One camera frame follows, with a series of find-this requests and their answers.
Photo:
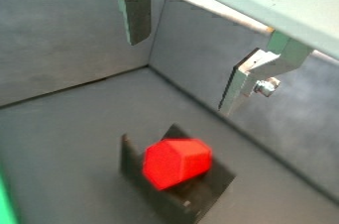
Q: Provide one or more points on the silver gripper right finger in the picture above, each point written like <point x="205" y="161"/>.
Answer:
<point x="256" y="72"/>

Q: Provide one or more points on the red hexagon block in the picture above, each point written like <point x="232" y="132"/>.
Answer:
<point x="174" y="160"/>

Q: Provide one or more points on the green shape sorter board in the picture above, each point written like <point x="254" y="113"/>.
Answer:
<point x="7" y="210"/>

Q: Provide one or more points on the black curved cradle stand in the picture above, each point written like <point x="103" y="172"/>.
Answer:
<point x="184" y="203"/>

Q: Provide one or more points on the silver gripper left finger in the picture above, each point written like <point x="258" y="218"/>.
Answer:
<point x="137" y="19"/>

